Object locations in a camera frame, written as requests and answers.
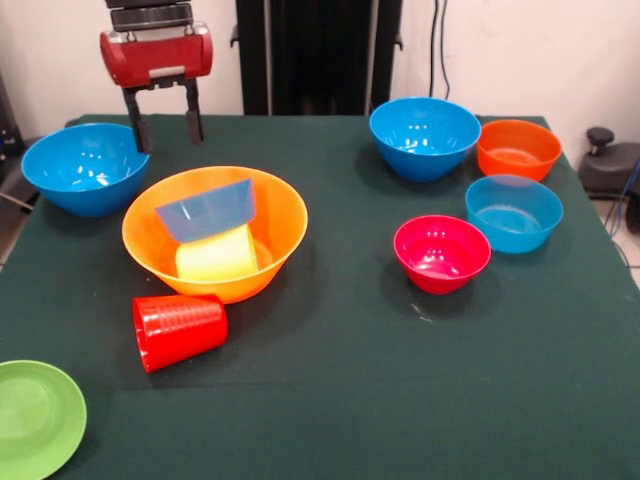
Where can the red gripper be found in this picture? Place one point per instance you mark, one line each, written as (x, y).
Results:
(155, 57)

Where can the large blue bowl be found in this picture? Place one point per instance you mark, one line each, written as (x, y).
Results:
(425, 145)
(85, 165)

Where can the small blue bowl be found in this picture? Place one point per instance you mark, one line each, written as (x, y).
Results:
(207, 215)
(515, 235)

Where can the yellow cup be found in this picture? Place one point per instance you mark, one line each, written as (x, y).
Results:
(215, 260)

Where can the large yellow bowl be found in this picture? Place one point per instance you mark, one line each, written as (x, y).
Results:
(280, 220)

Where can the red cup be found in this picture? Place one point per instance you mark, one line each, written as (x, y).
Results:
(185, 330)

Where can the pink bowl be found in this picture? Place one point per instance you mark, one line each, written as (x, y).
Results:
(437, 277)

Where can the green bowl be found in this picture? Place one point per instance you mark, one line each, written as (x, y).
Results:
(30, 420)

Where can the black equipment case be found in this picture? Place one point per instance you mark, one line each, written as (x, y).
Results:
(7, 125)

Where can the black stand base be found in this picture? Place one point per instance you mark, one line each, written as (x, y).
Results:
(12, 187)
(610, 165)

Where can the dark green tablecloth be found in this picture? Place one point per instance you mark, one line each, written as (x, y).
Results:
(325, 400)

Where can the orange bowl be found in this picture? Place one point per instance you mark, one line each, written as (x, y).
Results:
(517, 160)

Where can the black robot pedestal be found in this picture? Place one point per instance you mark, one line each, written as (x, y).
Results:
(320, 50)

